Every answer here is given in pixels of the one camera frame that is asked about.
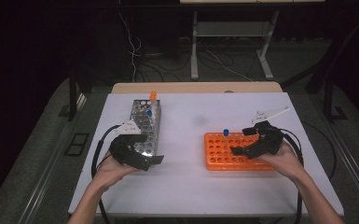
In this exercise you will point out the aluminium floor rail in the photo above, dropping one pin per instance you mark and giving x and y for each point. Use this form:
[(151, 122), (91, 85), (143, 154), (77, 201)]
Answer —
[(354, 169), (50, 168)]

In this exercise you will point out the metal test tube rack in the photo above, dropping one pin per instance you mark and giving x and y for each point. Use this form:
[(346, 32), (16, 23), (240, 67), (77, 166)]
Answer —
[(143, 124)]

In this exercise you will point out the blue-capped graduated test tube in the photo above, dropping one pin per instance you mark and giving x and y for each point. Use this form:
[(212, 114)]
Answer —
[(149, 113)]

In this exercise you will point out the white metal desk frame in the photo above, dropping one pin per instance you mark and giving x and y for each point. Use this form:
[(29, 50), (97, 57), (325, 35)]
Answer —
[(194, 46)]

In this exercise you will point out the black metal stand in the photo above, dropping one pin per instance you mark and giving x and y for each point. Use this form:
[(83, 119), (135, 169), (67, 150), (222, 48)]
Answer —
[(328, 102)]

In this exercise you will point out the orange plastic test tube rack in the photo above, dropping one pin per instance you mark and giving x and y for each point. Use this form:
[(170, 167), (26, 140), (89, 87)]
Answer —
[(217, 166)]

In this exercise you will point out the person's left hand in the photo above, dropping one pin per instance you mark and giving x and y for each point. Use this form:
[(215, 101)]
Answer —
[(110, 172)]

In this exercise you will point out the black floor outlet plate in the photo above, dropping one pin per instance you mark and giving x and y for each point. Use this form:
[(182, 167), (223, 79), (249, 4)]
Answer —
[(76, 144)]

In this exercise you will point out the person's right hand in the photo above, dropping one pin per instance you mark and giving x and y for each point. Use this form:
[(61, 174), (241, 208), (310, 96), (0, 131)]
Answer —
[(287, 163)]

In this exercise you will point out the blue-capped glass test tube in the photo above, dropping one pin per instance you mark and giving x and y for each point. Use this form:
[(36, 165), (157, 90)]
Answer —
[(226, 132)]

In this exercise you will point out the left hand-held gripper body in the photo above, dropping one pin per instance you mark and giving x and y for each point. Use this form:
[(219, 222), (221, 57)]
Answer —
[(121, 151)]

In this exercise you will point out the orange-capped test tube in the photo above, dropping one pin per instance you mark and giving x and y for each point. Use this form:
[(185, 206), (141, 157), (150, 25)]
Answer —
[(153, 94)]

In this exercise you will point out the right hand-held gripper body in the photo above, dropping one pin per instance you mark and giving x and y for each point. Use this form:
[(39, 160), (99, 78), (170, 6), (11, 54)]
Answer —
[(270, 140)]

